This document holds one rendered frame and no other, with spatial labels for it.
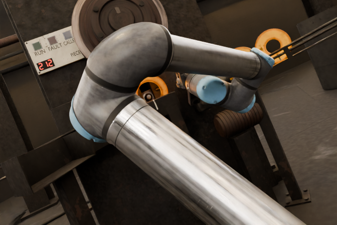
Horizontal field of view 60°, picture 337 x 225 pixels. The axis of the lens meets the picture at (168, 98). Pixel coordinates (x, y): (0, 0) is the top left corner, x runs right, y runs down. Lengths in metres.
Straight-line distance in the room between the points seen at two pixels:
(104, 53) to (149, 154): 0.21
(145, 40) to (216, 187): 0.30
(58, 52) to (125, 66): 1.08
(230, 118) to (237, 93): 0.35
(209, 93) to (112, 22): 0.63
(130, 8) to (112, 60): 0.90
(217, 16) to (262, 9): 1.39
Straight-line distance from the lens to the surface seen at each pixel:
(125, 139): 0.56
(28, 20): 1.71
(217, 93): 0.98
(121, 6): 1.44
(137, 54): 0.56
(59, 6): 1.70
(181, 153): 0.53
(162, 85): 1.47
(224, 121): 1.36
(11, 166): 1.17
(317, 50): 3.83
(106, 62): 0.56
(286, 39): 1.41
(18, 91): 7.89
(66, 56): 1.60
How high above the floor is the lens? 0.71
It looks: 1 degrees down
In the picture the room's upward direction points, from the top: 23 degrees counter-clockwise
